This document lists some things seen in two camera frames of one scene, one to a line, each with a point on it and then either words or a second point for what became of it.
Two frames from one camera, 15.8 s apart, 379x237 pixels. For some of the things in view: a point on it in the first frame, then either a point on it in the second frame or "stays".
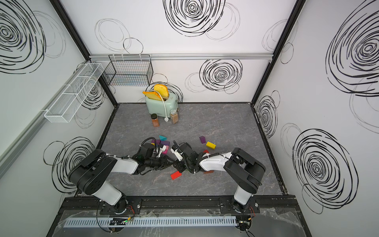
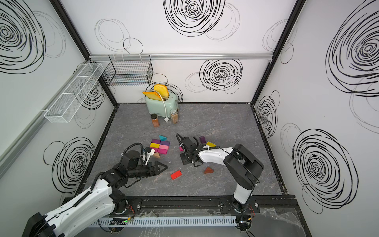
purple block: [165, 142] stays
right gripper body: [182, 165] -> [188, 155]
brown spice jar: [155, 121] stays
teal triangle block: [162, 138] stays
